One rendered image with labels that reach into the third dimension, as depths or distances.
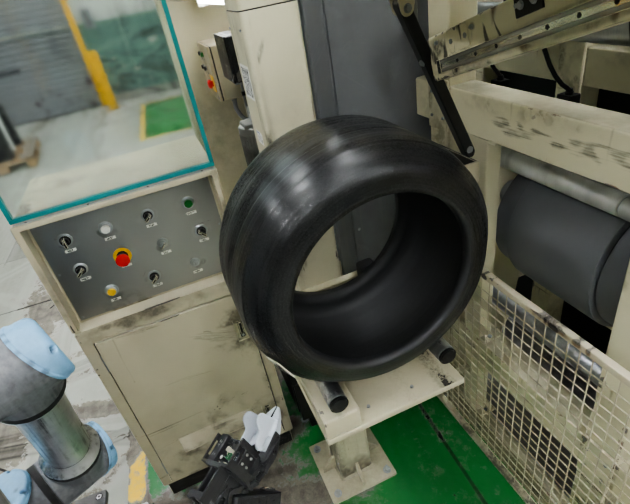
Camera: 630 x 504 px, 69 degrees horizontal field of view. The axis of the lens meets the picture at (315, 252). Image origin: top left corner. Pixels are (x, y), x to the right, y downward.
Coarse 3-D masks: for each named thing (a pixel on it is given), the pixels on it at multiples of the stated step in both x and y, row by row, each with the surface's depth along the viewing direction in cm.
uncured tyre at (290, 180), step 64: (320, 128) 88; (384, 128) 85; (256, 192) 84; (320, 192) 76; (384, 192) 79; (448, 192) 84; (256, 256) 79; (384, 256) 122; (448, 256) 111; (256, 320) 84; (320, 320) 120; (384, 320) 118; (448, 320) 101
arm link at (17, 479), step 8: (8, 472) 94; (16, 472) 93; (24, 472) 93; (32, 472) 94; (0, 480) 92; (8, 480) 92; (16, 480) 91; (24, 480) 91; (32, 480) 92; (40, 480) 93; (0, 488) 91; (8, 488) 90; (16, 488) 90; (24, 488) 90; (32, 488) 91; (40, 488) 92; (48, 488) 92; (8, 496) 89; (16, 496) 88; (24, 496) 89; (32, 496) 91; (40, 496) 91; (48, 496) 92; (56, 496) 93
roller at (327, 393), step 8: (320, 384) 104; (328, 384) 103; (336, 384) 103; (328, 392) 101; (336, 392) 100; (328, 400) 100; (336, 400) 99; (344, 400) 100; (336, 408) 100; (344, 408) 101
